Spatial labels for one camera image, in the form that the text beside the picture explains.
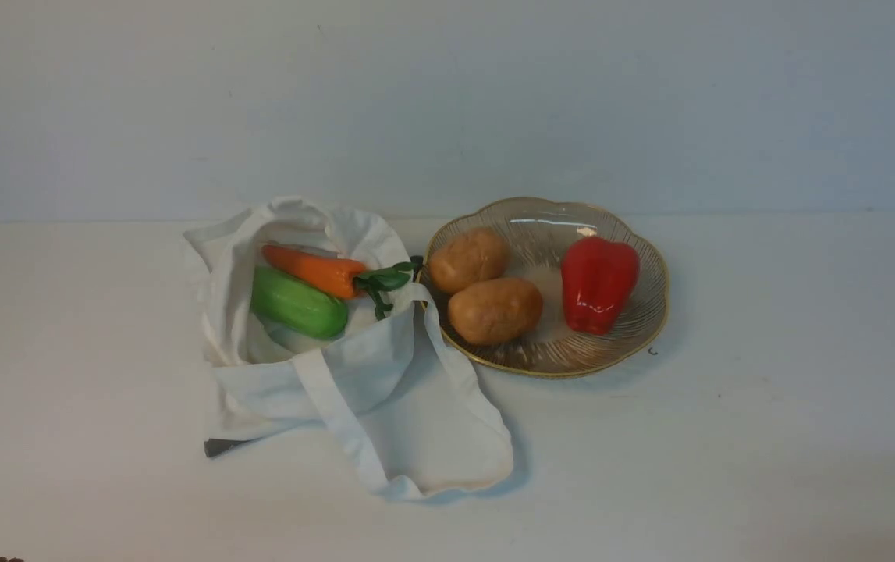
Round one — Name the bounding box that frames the green toy cucumber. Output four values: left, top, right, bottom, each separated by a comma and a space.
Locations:
250, 266, 350, 340

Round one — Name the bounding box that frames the brown potato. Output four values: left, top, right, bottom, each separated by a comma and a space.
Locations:
427, 228, 510, 294
448, 277, 544, 346

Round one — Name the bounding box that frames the brown potato rear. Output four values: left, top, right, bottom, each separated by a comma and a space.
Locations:
427, 228, 510, 294

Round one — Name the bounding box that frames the white cloth tote bag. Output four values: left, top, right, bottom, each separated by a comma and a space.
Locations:
183, 196, 515, 501

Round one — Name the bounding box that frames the brown potato front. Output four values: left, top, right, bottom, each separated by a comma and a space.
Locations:
448, 277, 544, 346

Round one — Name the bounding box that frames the gold-rimmed glass plate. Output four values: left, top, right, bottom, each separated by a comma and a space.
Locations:
417, 197, 669, 379

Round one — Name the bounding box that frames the red bell pepper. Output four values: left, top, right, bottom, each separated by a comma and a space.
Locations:
561, 237, 640, 336

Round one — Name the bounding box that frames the orange toy carrot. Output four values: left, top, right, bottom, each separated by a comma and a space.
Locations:
261, 244, 420, 320

